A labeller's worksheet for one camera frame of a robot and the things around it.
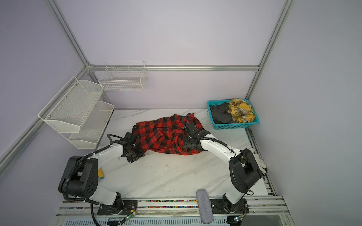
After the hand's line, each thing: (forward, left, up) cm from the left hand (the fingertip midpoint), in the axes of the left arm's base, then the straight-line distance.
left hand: (141, 156), depth 91 cm
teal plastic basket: (+22, -63, +6) cm, 67 cm away
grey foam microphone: (-28, -39, +1) cm, 49 cm away
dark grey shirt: (+31, -55, +8) cm, 64 cm away
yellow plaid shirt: (+33, -71, +10) cm, 79 cm away
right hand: (+6, -31, +8) cm, 32 cm away
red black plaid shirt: (+15, -15, +4) cm, 22 cm away
